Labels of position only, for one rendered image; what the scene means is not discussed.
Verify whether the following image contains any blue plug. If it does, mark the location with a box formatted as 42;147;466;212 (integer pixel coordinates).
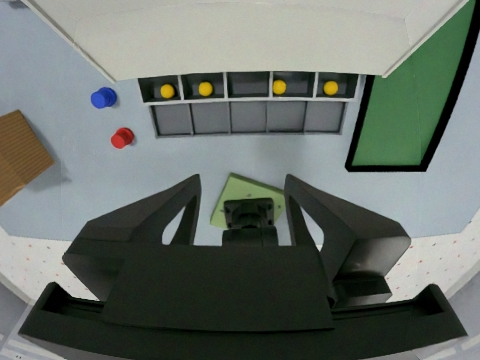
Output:
91;87;117;109

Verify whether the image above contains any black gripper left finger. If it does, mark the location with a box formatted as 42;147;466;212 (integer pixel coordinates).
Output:
75;174;202;245

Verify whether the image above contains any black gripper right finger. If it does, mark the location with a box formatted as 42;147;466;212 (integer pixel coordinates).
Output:
284;174;412;287

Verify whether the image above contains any brown cardboard box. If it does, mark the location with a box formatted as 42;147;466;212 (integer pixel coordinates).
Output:
0;109;55;207

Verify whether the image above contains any yellow ball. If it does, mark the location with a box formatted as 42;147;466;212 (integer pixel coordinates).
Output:
272;80;286;95
161;84;175;98
323;81;338;95
199;82;213;96

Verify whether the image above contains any red plug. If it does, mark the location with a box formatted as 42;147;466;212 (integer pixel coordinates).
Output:
111;127;134;149

